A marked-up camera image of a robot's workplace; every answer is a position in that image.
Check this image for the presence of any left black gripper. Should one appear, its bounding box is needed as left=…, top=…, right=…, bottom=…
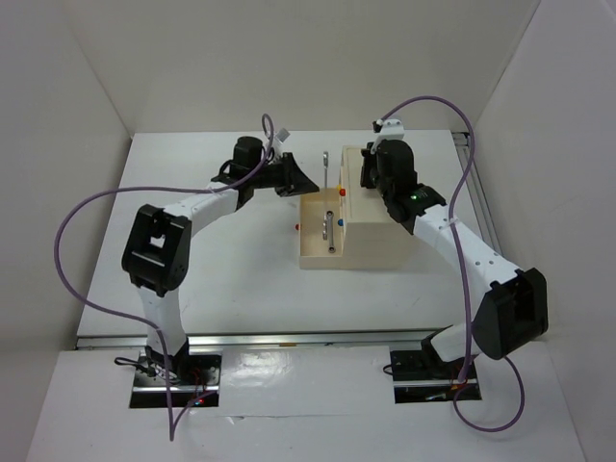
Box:
left=248, top=152, right=318, bottom=197

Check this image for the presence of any beige bottom drawer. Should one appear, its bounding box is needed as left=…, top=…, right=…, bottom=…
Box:
left=298, top=188, right=344, bottom=270

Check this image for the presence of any silver ratchet wrench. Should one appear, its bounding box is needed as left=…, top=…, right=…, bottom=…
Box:
left=322, top=210, right=334, bottom=241

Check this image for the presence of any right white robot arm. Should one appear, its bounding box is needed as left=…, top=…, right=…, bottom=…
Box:
left=360, top=140, right=549, bottom=380

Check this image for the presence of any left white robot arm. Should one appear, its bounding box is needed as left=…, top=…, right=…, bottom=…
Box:
left=121, top=136, right=320, bottom=384

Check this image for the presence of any beige drawer cabinet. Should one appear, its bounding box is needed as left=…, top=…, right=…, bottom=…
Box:
left=339, top=146, right=415, bottom=270

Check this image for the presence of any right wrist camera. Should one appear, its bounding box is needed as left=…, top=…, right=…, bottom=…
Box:
left=372, top=118, right=405, bottom=146

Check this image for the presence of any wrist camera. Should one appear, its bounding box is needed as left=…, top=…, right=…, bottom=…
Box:
left=272, top=128, right=290, bottom=150
left=372, top=118, right=405, bottom=146

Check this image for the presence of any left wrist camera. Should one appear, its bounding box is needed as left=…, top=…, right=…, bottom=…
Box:
left=272, top=128, right=290, bottom=150

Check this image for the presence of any aluminium side rail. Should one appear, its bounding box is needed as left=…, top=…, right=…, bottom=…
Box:
left=451, top=132, right=490, bottom=219

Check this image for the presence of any aluminium front rail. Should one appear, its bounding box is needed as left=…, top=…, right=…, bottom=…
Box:
left=75, top=329, right=433, bottom=350

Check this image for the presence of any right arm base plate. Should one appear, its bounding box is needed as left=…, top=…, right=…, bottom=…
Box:
left=382, top=350, right=482, bottom=404

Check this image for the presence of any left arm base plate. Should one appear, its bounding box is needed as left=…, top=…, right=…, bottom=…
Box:
left=114, top=353, right=222, bottom=409

